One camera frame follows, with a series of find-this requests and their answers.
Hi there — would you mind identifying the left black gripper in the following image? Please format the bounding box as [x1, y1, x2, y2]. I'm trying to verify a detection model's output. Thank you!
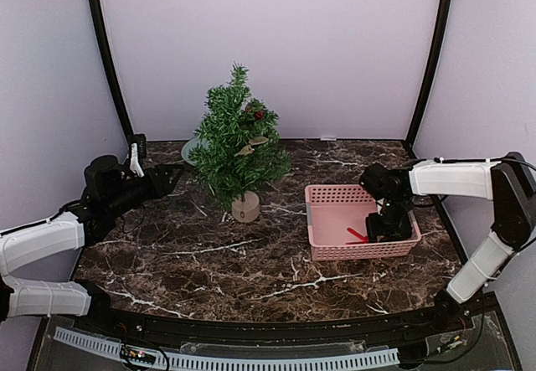
[106, 164, 184, 219]

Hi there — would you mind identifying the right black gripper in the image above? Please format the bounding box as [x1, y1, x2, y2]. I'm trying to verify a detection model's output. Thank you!
[366, 196, 412, 244]

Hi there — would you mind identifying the pink plastic basket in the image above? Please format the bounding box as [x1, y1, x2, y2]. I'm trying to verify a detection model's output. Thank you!
[305, 184, 422, 261]

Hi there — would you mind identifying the small green christmas tree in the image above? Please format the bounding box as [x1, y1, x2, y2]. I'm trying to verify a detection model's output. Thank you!
[192, 63, 291, 223]

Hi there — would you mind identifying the brown reindeer ornament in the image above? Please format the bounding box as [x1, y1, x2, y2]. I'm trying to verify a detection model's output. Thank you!
[234, 137, 269, 157]

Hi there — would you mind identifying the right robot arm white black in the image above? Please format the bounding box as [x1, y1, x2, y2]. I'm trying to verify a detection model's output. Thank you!
[358, 152, 535, 332]

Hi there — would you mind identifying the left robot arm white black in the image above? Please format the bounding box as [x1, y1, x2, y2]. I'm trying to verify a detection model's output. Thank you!
[1, 155, 184, 334]

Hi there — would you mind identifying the red ribbon bow ornament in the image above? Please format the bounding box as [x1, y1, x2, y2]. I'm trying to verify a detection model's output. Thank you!
[345, 227, 369, 245]

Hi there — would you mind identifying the pale green plate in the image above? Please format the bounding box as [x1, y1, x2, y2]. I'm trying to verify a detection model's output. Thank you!
[181, 137, 199, 167]

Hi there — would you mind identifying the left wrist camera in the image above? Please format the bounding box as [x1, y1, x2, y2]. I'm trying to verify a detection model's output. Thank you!
[126, 133, 147, 178]

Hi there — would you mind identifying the white slotted cable duct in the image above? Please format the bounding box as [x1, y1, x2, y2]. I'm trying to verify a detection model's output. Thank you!
[53, 327, 400, 370]

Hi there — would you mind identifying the black front rail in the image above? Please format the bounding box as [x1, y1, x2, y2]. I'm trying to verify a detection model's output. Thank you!
[47, 296, 482, 348]

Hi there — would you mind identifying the left black frame post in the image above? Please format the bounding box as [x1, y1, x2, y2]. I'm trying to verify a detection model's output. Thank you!
[88, 0, 134, 139]

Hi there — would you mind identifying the black frame post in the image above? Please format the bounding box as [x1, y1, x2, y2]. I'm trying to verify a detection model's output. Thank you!
[88, 0, 134, 139]
[404, 0, 451, 152]

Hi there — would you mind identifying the right black frame post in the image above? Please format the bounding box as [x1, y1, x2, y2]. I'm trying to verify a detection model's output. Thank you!
[404, 0, 451, 152]

